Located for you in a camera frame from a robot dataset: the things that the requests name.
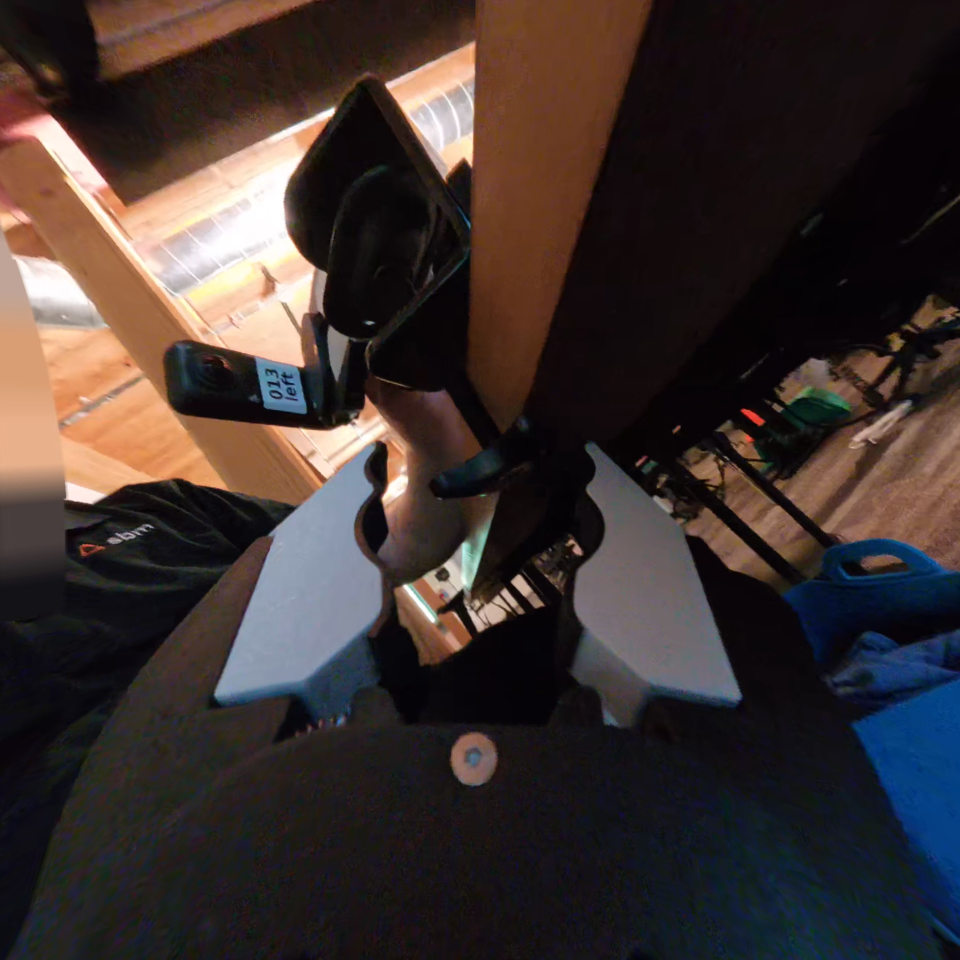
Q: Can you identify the black desk clamp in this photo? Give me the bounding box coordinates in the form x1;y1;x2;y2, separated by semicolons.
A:
283;75;588;502

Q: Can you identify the blue cloth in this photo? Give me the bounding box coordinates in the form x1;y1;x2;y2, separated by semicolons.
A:
825;630;960;939

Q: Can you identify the blue felt tote bag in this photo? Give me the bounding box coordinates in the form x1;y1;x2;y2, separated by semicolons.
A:
783;538;960;669

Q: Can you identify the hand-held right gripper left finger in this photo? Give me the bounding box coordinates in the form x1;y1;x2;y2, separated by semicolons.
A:
213;442;395;729

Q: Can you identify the black table frame bar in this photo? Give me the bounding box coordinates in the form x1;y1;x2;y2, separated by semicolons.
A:
675;431;841;586

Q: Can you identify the person's left forearm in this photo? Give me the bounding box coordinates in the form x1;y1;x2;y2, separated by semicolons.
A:
366;375;541;588

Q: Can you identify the green plastic bin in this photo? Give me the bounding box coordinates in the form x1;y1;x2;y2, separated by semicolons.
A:
757;386;852;459

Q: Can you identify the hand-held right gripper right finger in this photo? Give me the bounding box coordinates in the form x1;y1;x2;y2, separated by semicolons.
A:
566;442;744;729

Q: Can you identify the silver ceiling duct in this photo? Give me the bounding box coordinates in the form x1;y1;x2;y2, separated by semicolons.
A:
15;255;106;331
142;75;477;294

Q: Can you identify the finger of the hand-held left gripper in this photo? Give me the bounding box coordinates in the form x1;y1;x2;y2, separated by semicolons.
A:
309;268;354;390

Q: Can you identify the small white object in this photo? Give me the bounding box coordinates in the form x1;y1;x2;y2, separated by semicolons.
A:
847;401;916;451

